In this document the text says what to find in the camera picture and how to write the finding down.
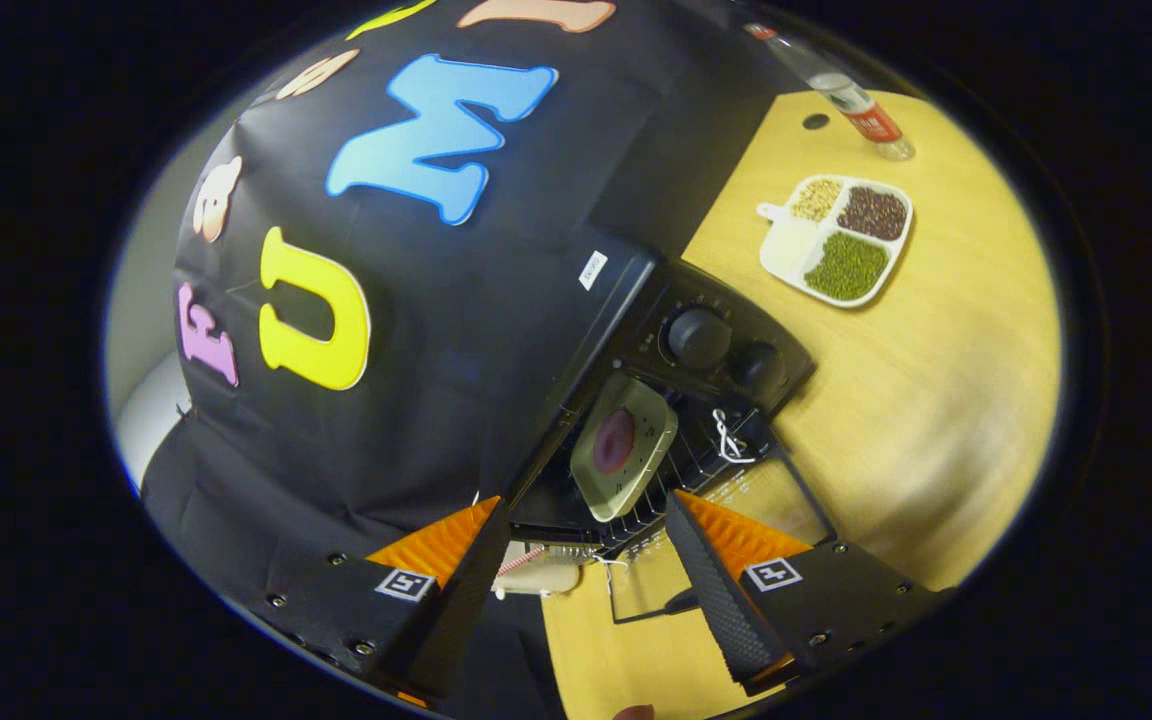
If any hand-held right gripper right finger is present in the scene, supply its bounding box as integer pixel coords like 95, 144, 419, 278
664, 490, 949, 698

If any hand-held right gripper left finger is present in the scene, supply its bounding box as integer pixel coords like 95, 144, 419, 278
254, 495, 510, 701

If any cream square plate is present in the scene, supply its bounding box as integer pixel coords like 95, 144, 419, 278
569, 372, 680, 524

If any pink ham slice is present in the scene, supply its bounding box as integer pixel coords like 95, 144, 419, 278
591, 408, 638, 477

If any black electric oven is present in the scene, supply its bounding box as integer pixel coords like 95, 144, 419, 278
436, 235, 839, 627

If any white toaster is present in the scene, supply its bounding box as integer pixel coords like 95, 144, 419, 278
491, 542, 583, 601

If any white divided dish of beans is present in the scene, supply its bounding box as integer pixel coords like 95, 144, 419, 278
758, 175, 915, 309

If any clear plastic water bottle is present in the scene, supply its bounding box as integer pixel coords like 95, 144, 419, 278
744, 22, 918, 163

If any red white striped cord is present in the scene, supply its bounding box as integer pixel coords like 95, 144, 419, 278
494, 544, 549, 578

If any white cord loop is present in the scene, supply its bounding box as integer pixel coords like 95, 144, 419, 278
712, 408, 755, 465

